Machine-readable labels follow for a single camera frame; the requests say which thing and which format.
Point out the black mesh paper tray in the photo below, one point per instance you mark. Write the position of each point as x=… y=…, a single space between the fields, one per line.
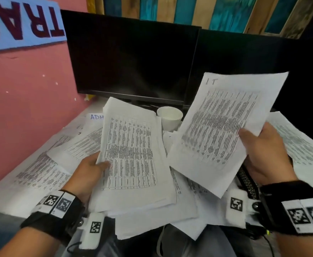
x=248 y=184

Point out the white panel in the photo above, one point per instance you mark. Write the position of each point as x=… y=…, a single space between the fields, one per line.
x=132 y=147

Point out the yellow paper scrap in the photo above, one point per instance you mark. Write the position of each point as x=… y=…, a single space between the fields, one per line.
x=89 y=97

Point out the black computer monitor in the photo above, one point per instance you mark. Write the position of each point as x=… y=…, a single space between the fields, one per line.
x=301 y=77
x=132 y=56

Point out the blue sign with maroon letters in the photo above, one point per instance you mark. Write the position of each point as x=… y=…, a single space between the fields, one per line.
x=20 y=21

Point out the person's left forearm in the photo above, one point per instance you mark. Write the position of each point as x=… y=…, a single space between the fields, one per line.
x=28 y=246

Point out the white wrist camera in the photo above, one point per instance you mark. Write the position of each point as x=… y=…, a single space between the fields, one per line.
x=88 y=240
x=235 y=219

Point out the pile of printed papers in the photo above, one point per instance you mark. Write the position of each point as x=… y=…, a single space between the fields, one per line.
x=145 y=222

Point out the person's left hand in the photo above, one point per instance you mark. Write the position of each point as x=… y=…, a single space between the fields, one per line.
x=84 y=179

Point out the white desk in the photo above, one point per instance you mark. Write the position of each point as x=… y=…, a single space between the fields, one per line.
x=95 y=107

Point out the person's right hand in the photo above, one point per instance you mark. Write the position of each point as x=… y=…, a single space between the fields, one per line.
x=271 y=163

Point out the white paper cup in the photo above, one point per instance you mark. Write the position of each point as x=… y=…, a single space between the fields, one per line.
x=170 y=117

